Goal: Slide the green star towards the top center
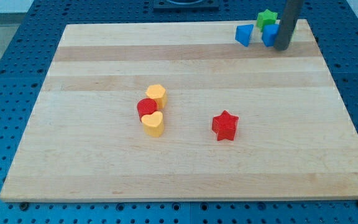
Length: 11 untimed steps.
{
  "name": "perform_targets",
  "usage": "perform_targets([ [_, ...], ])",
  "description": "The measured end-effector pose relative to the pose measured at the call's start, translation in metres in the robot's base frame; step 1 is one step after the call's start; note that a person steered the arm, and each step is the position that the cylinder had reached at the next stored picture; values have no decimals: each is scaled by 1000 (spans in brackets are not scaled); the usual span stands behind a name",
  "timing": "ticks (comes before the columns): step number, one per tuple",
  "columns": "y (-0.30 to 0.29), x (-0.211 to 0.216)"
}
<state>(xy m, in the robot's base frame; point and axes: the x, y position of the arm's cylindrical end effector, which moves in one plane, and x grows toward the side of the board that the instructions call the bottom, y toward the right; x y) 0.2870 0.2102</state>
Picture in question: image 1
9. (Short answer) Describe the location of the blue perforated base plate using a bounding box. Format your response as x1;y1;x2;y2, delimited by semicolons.
0;1;358;223

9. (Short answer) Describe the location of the green star block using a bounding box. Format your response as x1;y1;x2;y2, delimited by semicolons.
256;9;278;32

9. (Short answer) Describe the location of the red star block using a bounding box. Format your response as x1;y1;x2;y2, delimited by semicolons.
211;110;239;141

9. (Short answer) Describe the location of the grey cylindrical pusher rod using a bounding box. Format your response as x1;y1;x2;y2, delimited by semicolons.
273;0;304;51

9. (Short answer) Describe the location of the wooden board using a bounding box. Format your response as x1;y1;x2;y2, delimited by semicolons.
0;19;358;202

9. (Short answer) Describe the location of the blue cube block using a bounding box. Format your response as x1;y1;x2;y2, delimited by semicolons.
262;24;279;47

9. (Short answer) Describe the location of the blue triangle block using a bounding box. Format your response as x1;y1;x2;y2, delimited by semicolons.
235;24;254;47

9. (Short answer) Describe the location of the yellow hexagon block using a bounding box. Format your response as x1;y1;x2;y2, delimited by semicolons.
145;84;168;110

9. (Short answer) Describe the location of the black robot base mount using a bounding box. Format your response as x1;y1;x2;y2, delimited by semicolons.
153;0;220;11

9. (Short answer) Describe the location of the yellow heart block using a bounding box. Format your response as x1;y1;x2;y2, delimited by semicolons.
141;111;165;138

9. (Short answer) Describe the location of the red cylinder block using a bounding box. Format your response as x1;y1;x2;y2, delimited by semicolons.
137;98;158;119

